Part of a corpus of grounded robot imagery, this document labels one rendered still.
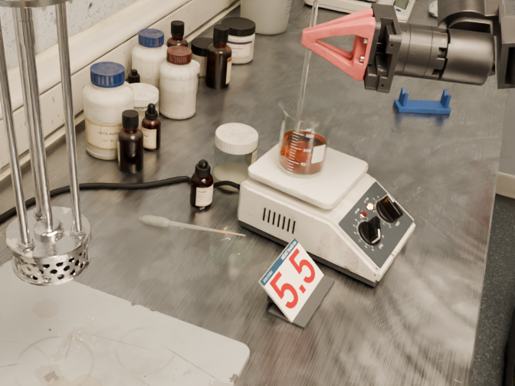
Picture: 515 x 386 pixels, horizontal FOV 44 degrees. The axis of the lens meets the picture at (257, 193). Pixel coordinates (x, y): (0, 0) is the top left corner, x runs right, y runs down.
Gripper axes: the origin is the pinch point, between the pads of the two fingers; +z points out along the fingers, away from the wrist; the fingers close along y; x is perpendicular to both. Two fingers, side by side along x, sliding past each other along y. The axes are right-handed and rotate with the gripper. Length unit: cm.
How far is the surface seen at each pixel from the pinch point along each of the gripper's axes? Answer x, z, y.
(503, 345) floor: 101, -67, -56
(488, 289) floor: 101, -68, -78
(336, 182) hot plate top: 16.9, -5.8, 2.5
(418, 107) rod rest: 25, -23, -37
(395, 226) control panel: 21.9, -14.1, 3.1
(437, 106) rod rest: 25, -26, -39
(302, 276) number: 23.9, -2.9, 12.5
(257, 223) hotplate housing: 23.5, 3.1, 4.0
